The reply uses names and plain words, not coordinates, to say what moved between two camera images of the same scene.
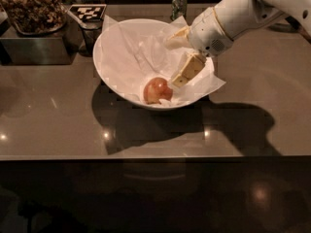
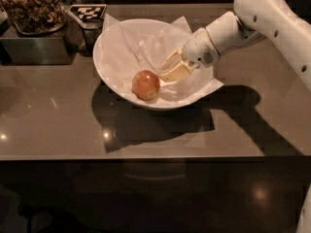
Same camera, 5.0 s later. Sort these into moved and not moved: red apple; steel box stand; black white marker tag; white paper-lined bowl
Moved: red apple
Not moved: white paper-lined bowl; black white marker tag; steel box stand
